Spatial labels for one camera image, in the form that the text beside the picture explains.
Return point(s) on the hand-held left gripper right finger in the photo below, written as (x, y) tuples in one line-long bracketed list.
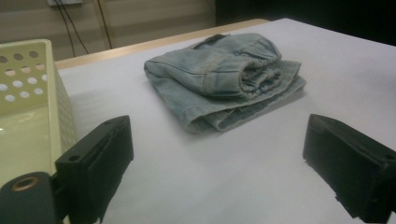
[(355, 161)]

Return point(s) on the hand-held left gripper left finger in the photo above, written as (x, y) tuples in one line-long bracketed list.
[(93, 161)]

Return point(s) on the pale yellow perforated plastic basket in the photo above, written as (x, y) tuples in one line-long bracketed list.
[(28, 130)]

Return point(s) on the light blue denim pants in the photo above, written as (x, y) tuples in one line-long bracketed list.
[(202, 77)]

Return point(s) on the white table cover sheet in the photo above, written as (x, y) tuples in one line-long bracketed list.
[(249, 174)]

